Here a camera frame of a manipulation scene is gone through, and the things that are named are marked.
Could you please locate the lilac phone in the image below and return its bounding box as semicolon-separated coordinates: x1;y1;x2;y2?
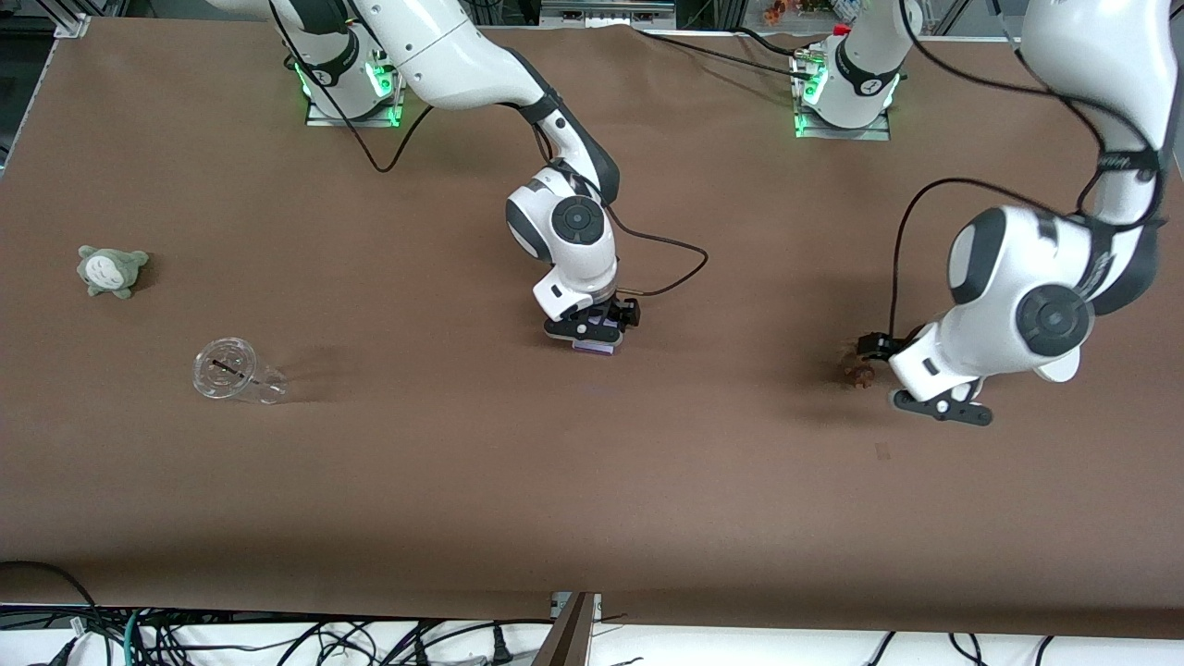
571;319;622;358

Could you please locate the brown lion statue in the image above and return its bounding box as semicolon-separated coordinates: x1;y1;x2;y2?
839;344;876;390

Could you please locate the brown wooden beam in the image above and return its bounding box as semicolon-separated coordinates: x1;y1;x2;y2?
531;593;598;666

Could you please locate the clear plastic cup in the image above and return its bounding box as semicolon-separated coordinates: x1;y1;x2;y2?
191;337;290;405

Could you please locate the grey totoro plush toy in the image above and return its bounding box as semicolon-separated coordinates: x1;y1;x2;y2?
77;244;151;300

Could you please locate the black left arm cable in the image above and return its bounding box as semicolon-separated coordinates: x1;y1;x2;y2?
890;0;1163;339

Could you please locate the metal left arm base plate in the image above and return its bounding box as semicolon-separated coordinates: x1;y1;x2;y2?
793;48;894;142

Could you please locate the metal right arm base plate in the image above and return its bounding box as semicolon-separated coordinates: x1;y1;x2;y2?
304;39;411;129

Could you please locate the black cable on table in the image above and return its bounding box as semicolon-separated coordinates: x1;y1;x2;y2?
634;27;820;75

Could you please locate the black power plug cable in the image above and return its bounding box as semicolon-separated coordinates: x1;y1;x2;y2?
407;620;556;665

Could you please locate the thick black looped cable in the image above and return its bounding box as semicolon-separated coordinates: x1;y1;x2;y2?
0;561;99;639

